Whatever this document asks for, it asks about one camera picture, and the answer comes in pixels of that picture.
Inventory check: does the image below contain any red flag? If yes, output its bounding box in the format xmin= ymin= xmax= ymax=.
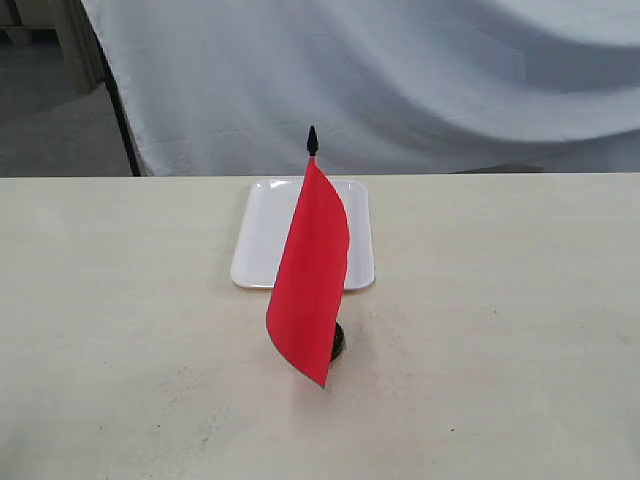
xmin=266 ymin=126 xmax=350 ymax=387

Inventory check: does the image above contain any black round flag base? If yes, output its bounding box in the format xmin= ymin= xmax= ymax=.
xmin=331 ymin=323 xmax=345 ymax=361

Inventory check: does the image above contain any white rectangular plastic tray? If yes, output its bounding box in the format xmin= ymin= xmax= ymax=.
xmin=230 ymin=177 xmax=375 ymax=291

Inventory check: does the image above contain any white backdrop cloth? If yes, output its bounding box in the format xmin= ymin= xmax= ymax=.
xmin=85 ymin=1 xmax=639 ymax=176

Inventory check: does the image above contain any black backdrop stand pole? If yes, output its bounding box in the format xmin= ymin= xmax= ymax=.
xmin=104 ymin=70 xmax=141 ymax=177

